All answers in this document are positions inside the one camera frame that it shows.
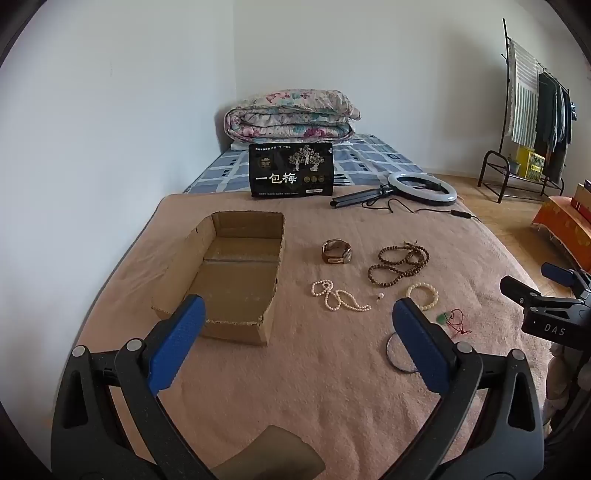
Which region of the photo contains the black snack bag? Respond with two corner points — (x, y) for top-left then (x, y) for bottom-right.
(248, 142), (334, 199)

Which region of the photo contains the black ring light cable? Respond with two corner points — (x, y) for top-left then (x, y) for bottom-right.
(369, 202), (472, 221)

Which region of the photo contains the striped hanging towel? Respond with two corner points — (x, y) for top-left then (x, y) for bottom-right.
(508, 39), (540, 145)

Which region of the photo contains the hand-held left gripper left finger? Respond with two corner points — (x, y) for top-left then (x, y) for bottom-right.
(52, 294), (218, 480)

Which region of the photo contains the blue checked bed sheet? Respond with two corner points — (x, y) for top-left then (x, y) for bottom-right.
(183, 134), (428, 195)

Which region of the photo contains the black metal clothes rack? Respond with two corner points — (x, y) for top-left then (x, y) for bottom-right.
(478, 18), (578, 204)

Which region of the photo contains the green pendant on red cord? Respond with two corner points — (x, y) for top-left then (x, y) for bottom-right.
(436, 309), (472, 336)

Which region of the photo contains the person's right hand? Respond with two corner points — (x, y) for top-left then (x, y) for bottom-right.
(544, 344), (583, 425)

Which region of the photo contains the silver bangle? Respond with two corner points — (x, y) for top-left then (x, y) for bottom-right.
(386, 331), (419, 372)

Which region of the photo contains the dark green hanging shirt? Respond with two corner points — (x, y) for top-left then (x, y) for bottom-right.
(536, 72), (560, 153)

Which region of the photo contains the yellow box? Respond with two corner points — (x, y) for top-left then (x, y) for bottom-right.
(515, 147), (546, 181)

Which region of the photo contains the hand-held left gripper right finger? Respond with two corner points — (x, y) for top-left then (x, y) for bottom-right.
(392, 298), (546, 480)

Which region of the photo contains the folded floral quilt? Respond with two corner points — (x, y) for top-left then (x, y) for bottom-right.
(224, 89), (362, 145)

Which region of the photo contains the dark hanging jacket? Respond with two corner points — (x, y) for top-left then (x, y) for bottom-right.
(551, 83), (578, 183)

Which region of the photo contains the white pearl necklace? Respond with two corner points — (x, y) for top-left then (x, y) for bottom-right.
(311, 279), (385, 313)

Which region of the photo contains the black folded tripod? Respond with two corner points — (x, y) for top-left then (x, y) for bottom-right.
(331, 185), (393, 209)

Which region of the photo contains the brown leather strap watch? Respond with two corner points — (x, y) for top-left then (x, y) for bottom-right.
(322, 239), (352, 265)

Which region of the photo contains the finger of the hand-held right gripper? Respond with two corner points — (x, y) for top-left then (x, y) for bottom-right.
(500, 275), (543, 309)
(541, 262), (587, 292)

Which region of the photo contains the white ring light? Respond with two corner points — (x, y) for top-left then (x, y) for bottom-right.
(387, 172), (458, 206)

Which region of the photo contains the white bead bracelet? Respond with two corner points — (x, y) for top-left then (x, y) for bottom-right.
(406, 282), (438, 311)

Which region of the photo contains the orange patterned cloth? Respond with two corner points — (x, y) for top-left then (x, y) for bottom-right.
(531, 196), (591, 273)

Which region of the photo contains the cardboard box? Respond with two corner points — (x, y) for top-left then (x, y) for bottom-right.
(151, 211), (286, 347)

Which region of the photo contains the brown wooden bead necklace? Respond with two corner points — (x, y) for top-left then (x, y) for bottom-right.
(368, 240), (430, 287)

